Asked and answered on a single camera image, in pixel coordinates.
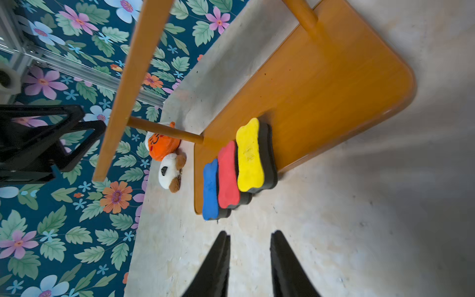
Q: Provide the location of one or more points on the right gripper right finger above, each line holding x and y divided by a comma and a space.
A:
288, 277

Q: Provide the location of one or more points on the brown white plush toy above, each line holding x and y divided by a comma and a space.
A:
170, 171

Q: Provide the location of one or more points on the wooden two-tier shelf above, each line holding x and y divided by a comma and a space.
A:
332, 78

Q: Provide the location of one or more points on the yellow eraser bottom shelf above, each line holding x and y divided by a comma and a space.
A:
256, 162

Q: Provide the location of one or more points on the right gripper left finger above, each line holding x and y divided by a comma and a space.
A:
212, 278

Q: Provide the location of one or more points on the red eraser bottom shelf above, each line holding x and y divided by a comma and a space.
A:
229, 195

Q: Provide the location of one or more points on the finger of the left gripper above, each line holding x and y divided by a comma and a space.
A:
65, 161
24, 146

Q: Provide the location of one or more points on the blue eraser bottom shelf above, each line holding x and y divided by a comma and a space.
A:
211, 209

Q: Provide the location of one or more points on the orange plush pouch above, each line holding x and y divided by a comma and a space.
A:
159, 146

